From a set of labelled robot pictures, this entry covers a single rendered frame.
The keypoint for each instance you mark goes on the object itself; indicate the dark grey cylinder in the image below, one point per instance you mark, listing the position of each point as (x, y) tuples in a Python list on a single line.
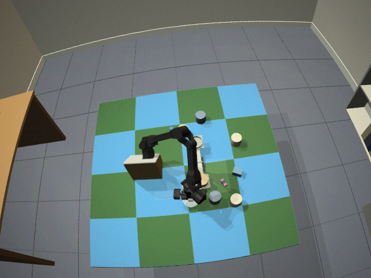
[(214, 197), (200, 117)]

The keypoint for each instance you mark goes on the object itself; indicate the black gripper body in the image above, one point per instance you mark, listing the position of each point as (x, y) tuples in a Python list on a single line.
[(183, 195)]

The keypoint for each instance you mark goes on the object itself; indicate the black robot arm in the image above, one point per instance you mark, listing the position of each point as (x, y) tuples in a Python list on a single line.
[(193, 175)]

